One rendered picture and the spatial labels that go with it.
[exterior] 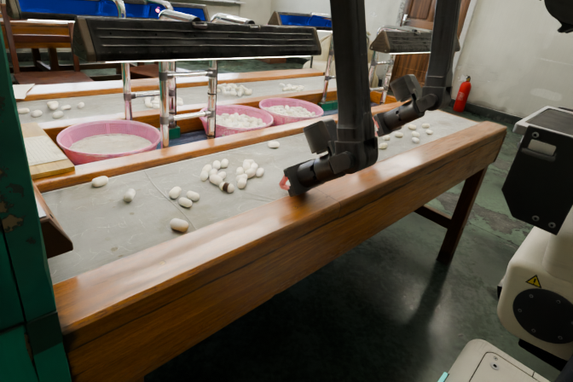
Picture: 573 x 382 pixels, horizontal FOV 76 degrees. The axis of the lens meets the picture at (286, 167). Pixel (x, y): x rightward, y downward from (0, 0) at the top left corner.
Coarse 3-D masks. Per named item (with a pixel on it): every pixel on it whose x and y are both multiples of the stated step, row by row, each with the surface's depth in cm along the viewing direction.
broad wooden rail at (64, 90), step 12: (240, 72) 202; (252, 72) 206; (264, 72) 210; (276, 72) 214; (288, 72) 218; (300, 72) 222; (312, 72) 227; (324, 72) 234; (48, 84) 141; (60, 84) 143; (72, 84) 145; (84, 84) 147; (96, 84) 149; (108, 84) 151; (120, 84) 153; (132, 84) 155; (144, 84) 158; (156, 84) 160; (180, 84) 168; (192, 84) 172; (204, 84) 176; (36, 96) 131; (48, 96) 133; (60, 96) 136; (72, 96) 139
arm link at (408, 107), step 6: (408, 96) 104; (414, 96) 104; (408, 102) 104; (414, 102) 103; (402, 108) 105; (408, 108) 104; (414, 108) 103; (402, 114) 105; (408, 114) 104; (414, 114) 103; (420, 114) 104; (402, 120) 106; (408, 120) 106
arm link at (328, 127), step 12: (324, 120) 76; (312, 132) 77; (324, 132) 76; (336, 132) 77; (312, 144) 78; (324, 144) 77; (336, 156) 72; (348, 156) 70; (336, 168) 73; (348, 168) 70
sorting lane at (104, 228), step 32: (416, 128) 156; (448, 128) 162; (192, 160) 103; (256, 160) 108; (288, 160) 110; (64, 192) 81; (96, 192) 82; (160, 192) 86; (224, 192) 89; (256, 192) 91; (64, 224) 71; (96, 224) 72; (128, 224) 73; (160, 224) 74; (192, 224) 76; (64, 256) 63; (96, 256) 64; (128, 256) 65
